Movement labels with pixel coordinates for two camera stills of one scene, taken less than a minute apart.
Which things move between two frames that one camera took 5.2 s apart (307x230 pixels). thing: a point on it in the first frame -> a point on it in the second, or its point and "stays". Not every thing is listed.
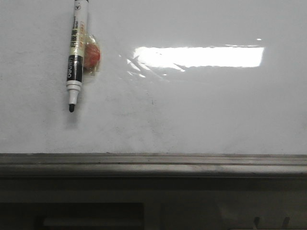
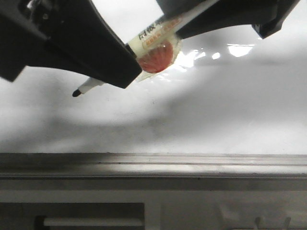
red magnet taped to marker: [92, 54] -> [158, 57]
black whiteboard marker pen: [77, 51] -> [164, 32]
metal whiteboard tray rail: [153, 165] stays
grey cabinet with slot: [152, 203] stays
